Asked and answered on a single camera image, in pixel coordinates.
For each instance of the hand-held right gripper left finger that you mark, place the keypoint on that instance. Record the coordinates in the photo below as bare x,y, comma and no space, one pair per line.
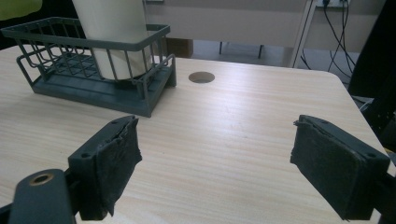
102,174

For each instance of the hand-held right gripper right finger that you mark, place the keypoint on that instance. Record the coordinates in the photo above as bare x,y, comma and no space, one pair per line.
333,168

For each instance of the white tumbler with clear lid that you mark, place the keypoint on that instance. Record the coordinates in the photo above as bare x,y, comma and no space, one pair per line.
112,21

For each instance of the black curtain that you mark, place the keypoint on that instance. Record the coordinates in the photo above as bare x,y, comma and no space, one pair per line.
57,9
376,62

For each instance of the brown wooden box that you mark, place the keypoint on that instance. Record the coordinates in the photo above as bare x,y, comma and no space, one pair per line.
179,47

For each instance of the beige background desk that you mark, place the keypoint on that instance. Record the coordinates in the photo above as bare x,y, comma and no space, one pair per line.
233,18

